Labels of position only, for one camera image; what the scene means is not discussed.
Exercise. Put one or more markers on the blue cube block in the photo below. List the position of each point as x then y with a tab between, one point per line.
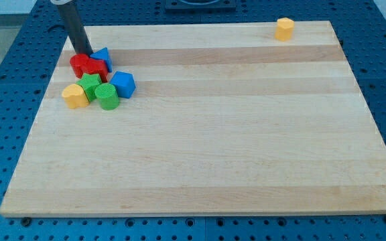
124	84

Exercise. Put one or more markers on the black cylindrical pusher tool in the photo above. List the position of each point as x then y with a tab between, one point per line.
73	25

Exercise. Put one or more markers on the yellow heart block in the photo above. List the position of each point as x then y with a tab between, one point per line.
74	96

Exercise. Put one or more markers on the blue triangle block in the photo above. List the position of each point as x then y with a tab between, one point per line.
103	54

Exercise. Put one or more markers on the green star block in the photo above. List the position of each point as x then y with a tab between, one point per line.
89	83

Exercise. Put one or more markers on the light wooden board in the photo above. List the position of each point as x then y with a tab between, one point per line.
225	120

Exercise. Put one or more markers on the red star block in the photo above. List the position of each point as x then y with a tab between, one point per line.
93	66

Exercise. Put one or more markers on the green cylinder block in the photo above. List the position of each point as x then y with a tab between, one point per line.
107	96

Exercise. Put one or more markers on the yellow hexagon block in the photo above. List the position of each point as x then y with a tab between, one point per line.
284	29

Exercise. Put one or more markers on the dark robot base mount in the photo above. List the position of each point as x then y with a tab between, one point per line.
199	5

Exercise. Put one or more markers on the red cylinder block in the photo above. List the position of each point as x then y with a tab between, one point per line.
77	62

